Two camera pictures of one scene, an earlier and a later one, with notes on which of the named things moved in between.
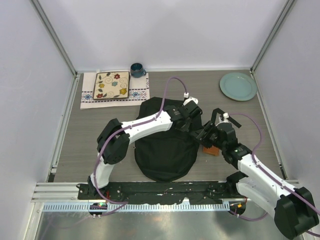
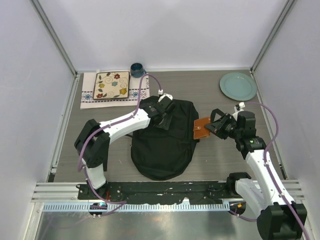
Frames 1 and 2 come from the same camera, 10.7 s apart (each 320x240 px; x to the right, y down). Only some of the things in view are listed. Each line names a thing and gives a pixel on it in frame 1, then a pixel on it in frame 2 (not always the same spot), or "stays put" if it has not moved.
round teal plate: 238,86 stays put
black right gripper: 203,138 → 215,125
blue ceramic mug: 137,70 stays put
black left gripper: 186,128 → 165,124
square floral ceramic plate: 111,85 stays put
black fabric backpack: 170,155 stays put
